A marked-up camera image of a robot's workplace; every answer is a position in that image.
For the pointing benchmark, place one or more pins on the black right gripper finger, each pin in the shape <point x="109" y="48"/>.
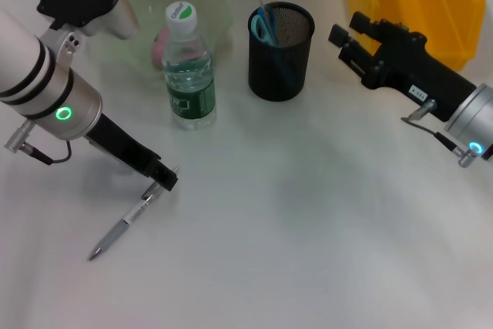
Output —
<point x="346" y="44"/>
<point x="362" y="22"/>

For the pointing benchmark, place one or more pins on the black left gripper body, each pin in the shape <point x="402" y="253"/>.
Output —
<point x="119" y="144"/>

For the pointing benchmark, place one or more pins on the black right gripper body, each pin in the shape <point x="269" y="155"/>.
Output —
<point x="416" y="71"/>

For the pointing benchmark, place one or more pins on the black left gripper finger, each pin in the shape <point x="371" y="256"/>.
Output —
<point x="163" y="176"/>

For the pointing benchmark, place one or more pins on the silver ballpoint pen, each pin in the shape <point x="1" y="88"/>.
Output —
<point x="115" y="232"/>

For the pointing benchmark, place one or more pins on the blue scissors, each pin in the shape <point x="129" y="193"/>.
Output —
<point x="259" y="28"/>

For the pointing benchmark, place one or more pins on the clear water bottle green label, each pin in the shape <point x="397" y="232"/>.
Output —
<point x="188" y="74"/>

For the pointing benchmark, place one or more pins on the pink toy peach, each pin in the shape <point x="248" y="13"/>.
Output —
<point x="158" y="49"/>

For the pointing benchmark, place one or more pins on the black mesh pen holder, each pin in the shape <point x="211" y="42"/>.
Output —
<point x="279" y="71"/>

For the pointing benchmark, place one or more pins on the translucent green fruit bowl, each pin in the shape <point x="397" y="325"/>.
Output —
<point x="215" y="5"/>

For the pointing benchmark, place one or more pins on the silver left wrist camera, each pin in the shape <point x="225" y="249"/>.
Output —
<point x="81" y="1"/>

